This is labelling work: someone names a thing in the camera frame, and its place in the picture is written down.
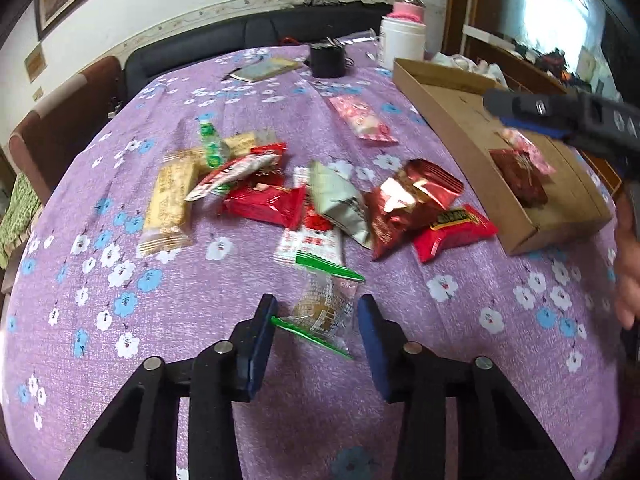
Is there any wooden sideboard counter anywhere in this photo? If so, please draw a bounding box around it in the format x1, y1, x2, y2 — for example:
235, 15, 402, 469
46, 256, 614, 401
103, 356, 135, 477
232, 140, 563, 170
462, 23, 640, 196

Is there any purple floral tablecloth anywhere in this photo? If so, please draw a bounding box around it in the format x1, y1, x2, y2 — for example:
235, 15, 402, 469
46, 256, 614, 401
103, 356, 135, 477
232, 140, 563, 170
2, 44, 620, 479

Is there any red yellow-label snack pack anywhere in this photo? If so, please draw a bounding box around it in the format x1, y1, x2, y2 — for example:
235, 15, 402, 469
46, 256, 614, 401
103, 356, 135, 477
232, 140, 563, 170
413, 204, 498, 263

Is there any white crumpled cloth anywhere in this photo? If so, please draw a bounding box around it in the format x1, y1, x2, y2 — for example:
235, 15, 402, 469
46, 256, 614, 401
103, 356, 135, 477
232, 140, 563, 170
431, 52, 508, 88

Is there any black leather sofa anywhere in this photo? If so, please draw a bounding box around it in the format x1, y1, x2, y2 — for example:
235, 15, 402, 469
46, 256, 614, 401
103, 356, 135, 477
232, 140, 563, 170
124, 1, 392, 100

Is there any dark red foil pack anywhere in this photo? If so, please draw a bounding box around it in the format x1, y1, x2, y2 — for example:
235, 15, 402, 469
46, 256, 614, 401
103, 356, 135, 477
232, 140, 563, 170
489, 148, 548, 208

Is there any white red sachet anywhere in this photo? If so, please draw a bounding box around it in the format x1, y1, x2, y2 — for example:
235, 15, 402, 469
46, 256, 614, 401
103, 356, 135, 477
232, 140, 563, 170
186, 150, 282, 202
273, 166, 344, 266

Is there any yellow wafer snack bar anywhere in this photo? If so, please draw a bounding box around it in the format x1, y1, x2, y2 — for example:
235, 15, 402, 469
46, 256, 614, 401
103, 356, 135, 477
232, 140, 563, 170
137, 154, 200, 257

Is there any red foil snack bag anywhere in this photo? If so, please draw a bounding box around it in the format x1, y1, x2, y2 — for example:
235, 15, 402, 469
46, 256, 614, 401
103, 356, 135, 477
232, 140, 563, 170
366, 158, 464, 260

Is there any white plastic jar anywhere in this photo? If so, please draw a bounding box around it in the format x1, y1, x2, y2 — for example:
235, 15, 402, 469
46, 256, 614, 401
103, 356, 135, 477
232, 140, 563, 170
378, 16, 426, 70

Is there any smartphone with yellow case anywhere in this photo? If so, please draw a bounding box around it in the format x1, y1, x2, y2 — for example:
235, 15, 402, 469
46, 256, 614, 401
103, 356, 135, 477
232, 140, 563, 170
229, 58, 302, 82

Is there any pink cartoon snack pack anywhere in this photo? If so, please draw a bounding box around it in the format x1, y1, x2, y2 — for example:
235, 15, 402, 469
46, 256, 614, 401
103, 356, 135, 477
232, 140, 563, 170
329, 96, 397, 144

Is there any person right hand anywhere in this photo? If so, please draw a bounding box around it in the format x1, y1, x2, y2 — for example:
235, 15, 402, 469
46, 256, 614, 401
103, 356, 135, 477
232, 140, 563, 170
614, 194, 640, 330

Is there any cardboard tray box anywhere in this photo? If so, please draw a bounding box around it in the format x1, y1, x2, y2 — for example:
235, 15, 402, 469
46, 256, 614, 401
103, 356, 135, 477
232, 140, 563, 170
391, 57, 614, 257

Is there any pink knitted thermos bottle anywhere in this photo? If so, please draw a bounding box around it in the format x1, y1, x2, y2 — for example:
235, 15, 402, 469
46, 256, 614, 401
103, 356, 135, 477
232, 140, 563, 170
388, 0, 425, 23

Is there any clear green-edged pastry pack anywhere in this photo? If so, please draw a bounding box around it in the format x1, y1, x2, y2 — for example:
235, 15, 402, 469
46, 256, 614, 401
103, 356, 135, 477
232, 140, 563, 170
271, 252, 366, 360

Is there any brown armchair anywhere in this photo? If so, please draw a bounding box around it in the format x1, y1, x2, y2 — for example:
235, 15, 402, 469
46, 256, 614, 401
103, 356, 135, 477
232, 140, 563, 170
8, 56, 126, 203

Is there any green patterned cushion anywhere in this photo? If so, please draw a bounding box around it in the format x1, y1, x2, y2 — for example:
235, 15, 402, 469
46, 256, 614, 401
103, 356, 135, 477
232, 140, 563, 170
0, 174, 42, 270

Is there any green candy strip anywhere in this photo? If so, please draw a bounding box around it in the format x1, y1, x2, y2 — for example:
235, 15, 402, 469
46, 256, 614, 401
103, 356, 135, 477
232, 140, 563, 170
198, 119, 230, 169

